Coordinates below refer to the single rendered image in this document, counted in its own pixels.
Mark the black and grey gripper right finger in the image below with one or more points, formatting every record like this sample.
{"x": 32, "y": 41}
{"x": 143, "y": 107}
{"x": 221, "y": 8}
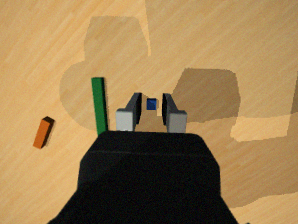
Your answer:
{"x": 174, "y": 119}

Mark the orange rod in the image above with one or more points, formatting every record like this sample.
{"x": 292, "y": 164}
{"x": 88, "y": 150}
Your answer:
{"x": 43, "y": 132}

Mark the small blue cube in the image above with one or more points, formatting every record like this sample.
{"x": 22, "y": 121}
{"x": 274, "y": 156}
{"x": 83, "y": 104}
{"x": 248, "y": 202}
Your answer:
{"x": 151, "y": 104}

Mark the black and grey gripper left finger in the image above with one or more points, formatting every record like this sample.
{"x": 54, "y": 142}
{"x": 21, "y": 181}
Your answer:
{"x": 128, "y": 117}

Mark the green rod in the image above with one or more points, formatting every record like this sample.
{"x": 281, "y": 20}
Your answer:
{"x": 99, "y": 99}

